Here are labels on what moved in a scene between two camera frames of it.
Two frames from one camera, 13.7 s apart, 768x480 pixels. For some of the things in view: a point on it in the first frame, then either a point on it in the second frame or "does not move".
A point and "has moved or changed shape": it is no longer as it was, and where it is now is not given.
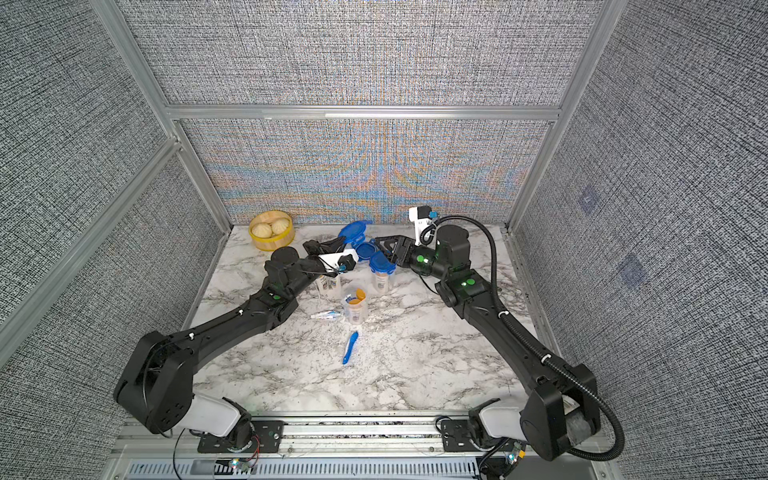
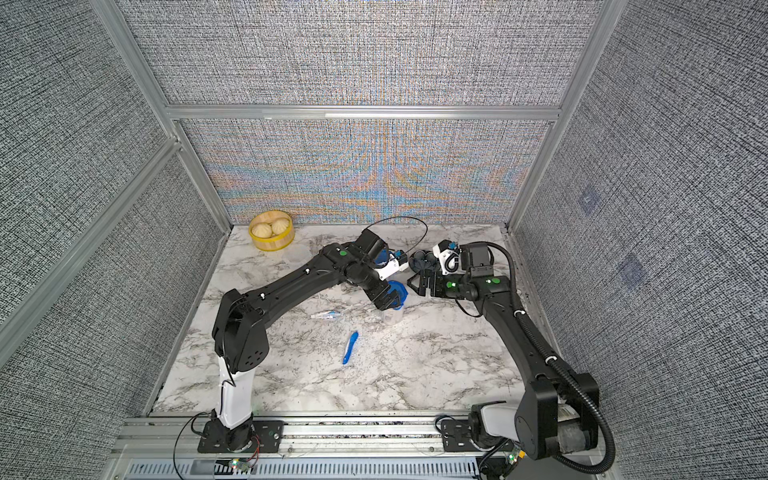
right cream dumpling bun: x=279 y=226 does not move
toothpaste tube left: x=327 y=315 does not move
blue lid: x=365 y=249 has moved or changed shape
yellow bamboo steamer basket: x=271 y=229 does not move
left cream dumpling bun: x=262 y=230 does not move
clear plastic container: x=356 y=300 -> x=392 y=316
